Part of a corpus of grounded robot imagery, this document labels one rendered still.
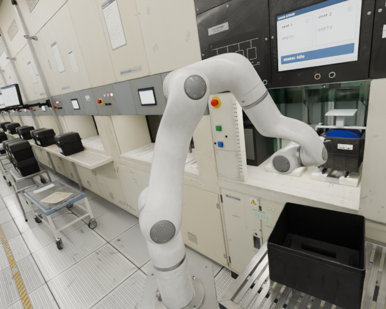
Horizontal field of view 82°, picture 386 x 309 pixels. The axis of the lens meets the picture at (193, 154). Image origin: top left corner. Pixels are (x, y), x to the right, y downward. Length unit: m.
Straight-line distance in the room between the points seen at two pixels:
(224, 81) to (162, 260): 0.57
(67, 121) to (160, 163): 3.30
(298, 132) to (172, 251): 0.53
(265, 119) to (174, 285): 0.60
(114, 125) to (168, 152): 1.88
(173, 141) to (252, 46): 0.69
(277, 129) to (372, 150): 0.40
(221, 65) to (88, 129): 3.45
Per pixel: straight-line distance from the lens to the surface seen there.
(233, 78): 0.66
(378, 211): 1.13
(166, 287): 0.86
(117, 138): 2.49
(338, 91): 1.56
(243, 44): 1.18
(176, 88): 0.55
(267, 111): 0.71
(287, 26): 1.10
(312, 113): 2.04
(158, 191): 0.63
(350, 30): 1.03
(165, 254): 0.77
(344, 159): 1.35
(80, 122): 3.93
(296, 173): 1.43
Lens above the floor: 1.51
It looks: 19 degrees down
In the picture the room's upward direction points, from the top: 10 degrees counter-clockwise
